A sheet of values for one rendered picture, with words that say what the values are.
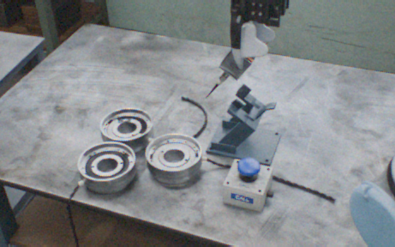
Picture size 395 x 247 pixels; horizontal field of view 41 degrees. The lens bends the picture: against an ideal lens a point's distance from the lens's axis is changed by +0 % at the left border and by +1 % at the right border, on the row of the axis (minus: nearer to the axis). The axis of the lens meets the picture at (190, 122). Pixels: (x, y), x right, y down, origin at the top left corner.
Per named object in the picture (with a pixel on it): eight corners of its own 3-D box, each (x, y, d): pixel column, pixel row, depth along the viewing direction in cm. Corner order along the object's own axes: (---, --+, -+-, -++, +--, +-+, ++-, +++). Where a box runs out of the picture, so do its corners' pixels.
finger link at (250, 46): (263, 80, 88) (268, 28, 83) (230, 74, 90) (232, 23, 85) (267, 72, 90) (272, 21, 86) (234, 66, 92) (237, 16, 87)
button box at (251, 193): (222, 203, 91) (222, 183, 88) (234, 177, 97) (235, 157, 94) (267, 215, 89) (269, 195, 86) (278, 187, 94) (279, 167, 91)
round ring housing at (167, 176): (146, 188, 95) (144, 171, 92) (148, 150, 103) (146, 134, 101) (203, 185, 95) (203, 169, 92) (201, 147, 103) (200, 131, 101)
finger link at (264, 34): (271, 64, 92) (273, 20, 86) (239, 58, 94) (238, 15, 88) (275, 53, 94) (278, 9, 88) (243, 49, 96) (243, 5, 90)
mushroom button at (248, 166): (233, 189, 91) (234, 168, 88) (240, 174, 94) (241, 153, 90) (255, 195, 89) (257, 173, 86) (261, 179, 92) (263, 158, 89)
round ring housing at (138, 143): (92, 146, 105) (88, 129, 102) (122, 117, 112) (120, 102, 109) (134, 162, 100) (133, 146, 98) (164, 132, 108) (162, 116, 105)
